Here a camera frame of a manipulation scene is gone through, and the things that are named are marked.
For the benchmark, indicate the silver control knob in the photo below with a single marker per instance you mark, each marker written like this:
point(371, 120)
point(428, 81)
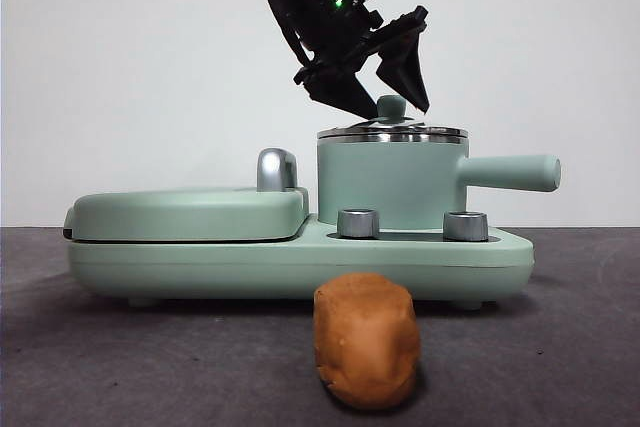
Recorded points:
point(465, 227)
point(358, 223)

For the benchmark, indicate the glass pot lid green knob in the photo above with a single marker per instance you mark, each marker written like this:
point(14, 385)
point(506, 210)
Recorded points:
point(391, 109)

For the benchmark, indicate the green griddle cover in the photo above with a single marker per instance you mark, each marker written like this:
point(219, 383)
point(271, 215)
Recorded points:
point(190, 214)

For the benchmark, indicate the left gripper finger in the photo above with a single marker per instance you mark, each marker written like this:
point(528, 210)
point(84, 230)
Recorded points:
point(407, 72)
point(340, 89)

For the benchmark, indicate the green breakfast machine base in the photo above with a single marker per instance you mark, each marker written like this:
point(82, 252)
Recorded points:
point(200, 267)

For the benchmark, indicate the brown potato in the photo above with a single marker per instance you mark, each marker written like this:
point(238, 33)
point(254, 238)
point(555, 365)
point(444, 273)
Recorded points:
point(365, 342)

